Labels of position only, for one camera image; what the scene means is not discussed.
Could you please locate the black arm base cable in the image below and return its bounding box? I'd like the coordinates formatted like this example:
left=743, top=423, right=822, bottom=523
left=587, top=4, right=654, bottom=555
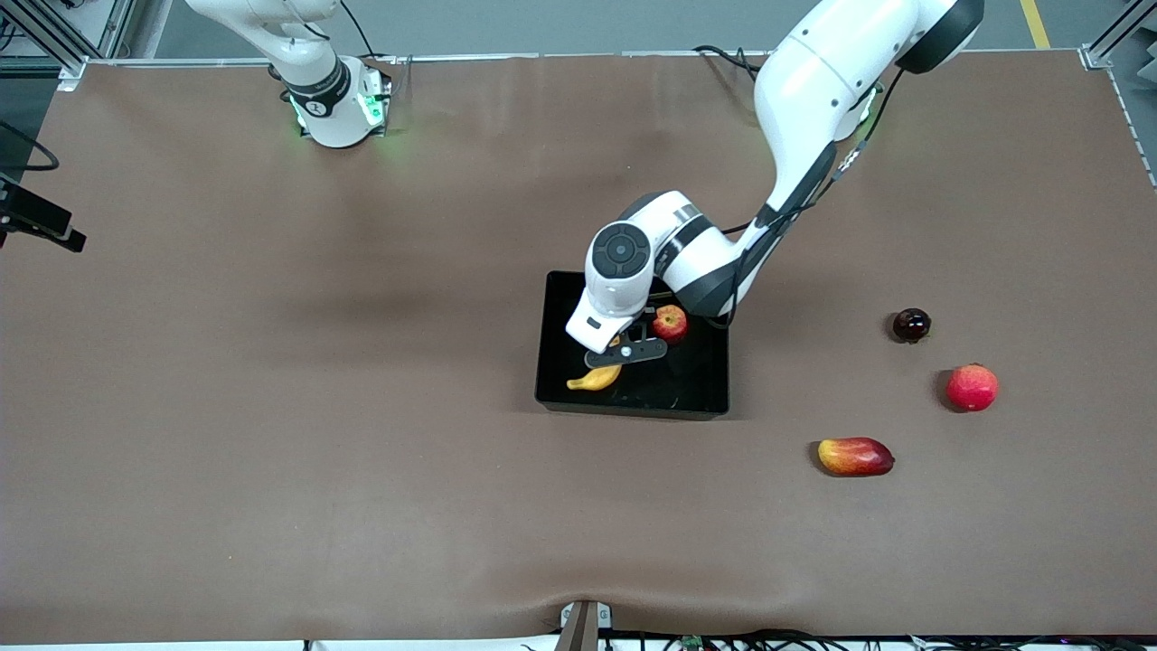
left=336, top=0, right=403, bottom=64
left=693, top=45, right=769, bottom=84

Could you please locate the black right arm base cable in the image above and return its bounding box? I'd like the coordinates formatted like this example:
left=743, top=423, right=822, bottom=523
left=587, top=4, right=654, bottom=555
left=336, top=0, right=403, bottom=64

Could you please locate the aluminium frame profile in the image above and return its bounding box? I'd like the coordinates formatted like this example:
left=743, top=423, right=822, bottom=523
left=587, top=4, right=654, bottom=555
left=0, top=0, right=136, bottom=91
left=1080, top=0, right=1157, bottom=73

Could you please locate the black rectangular plastic box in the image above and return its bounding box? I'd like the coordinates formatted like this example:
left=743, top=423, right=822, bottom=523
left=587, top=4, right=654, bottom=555
left=535, top=270, right=730, bottom=420

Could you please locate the yellow floor marking tape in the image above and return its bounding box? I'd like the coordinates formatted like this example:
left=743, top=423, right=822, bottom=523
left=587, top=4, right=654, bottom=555
left=1020, top=0, right=1054, bottom=51

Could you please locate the yellow banana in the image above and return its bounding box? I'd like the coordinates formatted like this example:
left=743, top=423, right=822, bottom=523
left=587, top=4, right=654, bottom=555
left=566, top=335, right=626, bottom=392

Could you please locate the grey metal camera bracket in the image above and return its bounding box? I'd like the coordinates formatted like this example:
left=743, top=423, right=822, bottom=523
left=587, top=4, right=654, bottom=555
left=559, top=599, right=613, bottom=651

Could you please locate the red round apple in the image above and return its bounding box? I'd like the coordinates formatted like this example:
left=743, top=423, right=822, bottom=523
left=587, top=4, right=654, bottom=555
left=946, top=363, right=1000, bottom=413

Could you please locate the black left arm base cable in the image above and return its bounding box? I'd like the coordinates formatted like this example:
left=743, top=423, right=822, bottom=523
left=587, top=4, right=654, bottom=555
left=693, top=45, right=769, bottom=84

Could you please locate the brown table cover mat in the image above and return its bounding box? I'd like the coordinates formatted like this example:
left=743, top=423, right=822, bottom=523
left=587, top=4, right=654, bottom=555
left=0, top=50, right=1157, bottom=645

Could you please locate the red yellow mango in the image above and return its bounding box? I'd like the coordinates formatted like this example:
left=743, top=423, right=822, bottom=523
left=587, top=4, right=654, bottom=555
left=818, top=437, right=896, bottom=477

